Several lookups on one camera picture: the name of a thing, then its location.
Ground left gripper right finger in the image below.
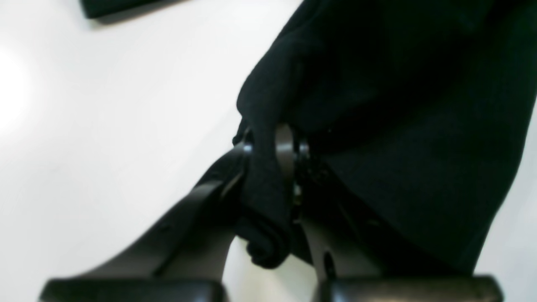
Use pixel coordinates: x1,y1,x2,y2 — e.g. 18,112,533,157
275,124,504,302

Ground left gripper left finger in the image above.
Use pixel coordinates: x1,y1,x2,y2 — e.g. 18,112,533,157
39,141,253,302

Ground black printed T-shirt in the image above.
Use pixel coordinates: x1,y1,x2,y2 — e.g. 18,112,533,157
233,0,536,274

